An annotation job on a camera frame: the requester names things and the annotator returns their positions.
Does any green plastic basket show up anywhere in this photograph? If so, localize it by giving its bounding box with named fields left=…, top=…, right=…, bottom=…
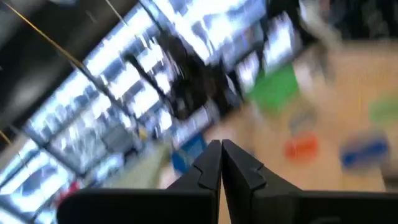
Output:
left=247, top=63, right=301, bottom=113

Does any blue coil wrist keychain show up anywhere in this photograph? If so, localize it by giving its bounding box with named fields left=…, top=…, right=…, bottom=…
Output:
left=339, top=132, right=390, bottom=170

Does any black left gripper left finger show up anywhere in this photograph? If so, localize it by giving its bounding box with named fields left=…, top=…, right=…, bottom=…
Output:
left=57, top=139, right=223, bottom=224

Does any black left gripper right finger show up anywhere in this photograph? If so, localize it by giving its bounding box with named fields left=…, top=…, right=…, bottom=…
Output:
left=221, top=139, right=398, bottom=224

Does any yellow hanging cable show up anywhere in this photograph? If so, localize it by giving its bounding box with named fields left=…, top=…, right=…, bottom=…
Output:
left=0, top=0, right=85, bottom=68

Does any orange coil wrist keychain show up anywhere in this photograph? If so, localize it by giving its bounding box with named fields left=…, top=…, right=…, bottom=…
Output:
left=283, top=132, right=320, bottom=163

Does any blue plastic basket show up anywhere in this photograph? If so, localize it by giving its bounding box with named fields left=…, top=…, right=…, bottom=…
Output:
left=170, top=134, right=208, bottom=175

